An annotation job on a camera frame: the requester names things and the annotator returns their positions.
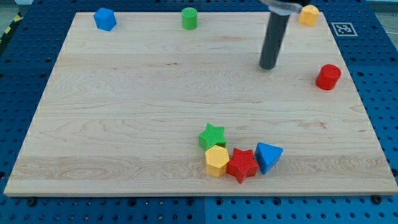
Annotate red star block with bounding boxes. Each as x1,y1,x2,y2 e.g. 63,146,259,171
226,148,259,184

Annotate green cylinder block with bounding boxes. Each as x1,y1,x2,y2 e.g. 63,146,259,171
181,7,198,30

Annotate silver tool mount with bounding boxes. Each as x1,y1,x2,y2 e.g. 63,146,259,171
259,0,303,16

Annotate wooden board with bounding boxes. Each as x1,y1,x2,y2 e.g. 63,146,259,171
4,12,397,197

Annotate green star block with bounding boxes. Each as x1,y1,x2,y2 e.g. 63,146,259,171
198,123,226,151

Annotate red cylinder block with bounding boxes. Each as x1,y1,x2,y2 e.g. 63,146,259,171
315,64,341,90

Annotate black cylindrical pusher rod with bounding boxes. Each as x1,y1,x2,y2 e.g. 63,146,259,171
259,12,290,70

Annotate blue triangle block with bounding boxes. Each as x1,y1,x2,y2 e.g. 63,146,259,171
254,142,284,175

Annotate white fiducial marker tag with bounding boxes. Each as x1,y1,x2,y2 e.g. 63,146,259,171
331,22,358,37

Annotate yellow pentagon block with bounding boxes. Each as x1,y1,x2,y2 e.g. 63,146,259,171
298,5,320,26

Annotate yellow hexagon block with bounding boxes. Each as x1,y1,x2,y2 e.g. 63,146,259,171
205,145,229,177

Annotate blue cube block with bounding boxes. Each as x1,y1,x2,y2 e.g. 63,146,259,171
93,7,117,31

